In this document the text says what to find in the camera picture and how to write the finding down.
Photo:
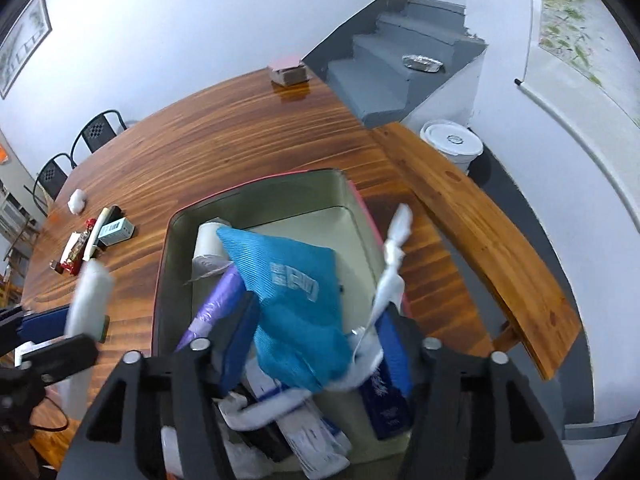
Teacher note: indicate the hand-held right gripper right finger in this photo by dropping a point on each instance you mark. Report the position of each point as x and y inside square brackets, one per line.
[395, 350]

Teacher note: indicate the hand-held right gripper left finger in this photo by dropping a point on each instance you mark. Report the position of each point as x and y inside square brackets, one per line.
[240, 340]

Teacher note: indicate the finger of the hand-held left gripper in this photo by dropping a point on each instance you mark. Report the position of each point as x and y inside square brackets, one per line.
[45, 322]
[60, 355]

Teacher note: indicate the purple garbage bag roll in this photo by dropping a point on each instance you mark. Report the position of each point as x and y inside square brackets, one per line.
[215, 305]

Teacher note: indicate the large white flat pack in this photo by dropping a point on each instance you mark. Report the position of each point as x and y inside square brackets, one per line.
[90, 295]

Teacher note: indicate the blue mesh cloth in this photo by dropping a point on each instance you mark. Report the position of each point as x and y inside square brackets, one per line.
[295, 320]

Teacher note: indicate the red snack packet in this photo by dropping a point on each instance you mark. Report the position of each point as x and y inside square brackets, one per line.
[75, 252]

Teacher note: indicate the toilet paper roll red print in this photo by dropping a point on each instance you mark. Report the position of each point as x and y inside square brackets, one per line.
[210, 247]

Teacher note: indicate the white twisted plastic strip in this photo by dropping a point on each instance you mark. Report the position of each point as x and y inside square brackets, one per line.
[395, 245]

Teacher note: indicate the dark blue printed box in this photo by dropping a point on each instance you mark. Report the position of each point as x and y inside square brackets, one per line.
[387, 405]

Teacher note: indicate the white cream tube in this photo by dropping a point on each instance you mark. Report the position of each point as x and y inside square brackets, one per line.
[97, 230]

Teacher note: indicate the white lattice cabinet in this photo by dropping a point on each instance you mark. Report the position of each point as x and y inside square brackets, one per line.
[15, 220]

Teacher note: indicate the small teal white box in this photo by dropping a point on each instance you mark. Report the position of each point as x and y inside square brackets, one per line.
[117, 231]

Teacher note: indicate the white printed packet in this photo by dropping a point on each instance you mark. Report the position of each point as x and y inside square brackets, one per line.
[310, 435]

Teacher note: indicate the small crumpled clear plastic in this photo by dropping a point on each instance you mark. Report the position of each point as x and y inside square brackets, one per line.
[76, 201]

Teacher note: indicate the black slim case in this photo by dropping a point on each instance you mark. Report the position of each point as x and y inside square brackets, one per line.
[114, 211]

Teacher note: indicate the long wooden bench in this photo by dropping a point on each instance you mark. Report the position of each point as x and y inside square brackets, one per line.
[475, 230]

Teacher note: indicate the black metal chair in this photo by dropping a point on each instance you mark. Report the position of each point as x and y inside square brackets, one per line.
[52, 175]
[100, 132]

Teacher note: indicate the white lidded bucket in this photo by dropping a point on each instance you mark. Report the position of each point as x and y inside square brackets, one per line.
[450, 142]

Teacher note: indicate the small pink topped box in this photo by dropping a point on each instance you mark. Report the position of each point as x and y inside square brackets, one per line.
[289, 70]

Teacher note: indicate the grey staircase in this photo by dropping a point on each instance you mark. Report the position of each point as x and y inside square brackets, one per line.
[380, 65]

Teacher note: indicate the crumpled foil tray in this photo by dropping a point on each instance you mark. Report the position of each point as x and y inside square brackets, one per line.
[422, 63]

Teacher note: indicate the orange wall sign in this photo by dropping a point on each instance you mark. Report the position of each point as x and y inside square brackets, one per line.
[4, 154]

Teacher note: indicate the framed wall picture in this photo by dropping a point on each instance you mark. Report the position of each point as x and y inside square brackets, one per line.
[22, 45]

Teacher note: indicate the hanging wall scroll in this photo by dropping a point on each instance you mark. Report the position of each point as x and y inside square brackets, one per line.
[575, 20]

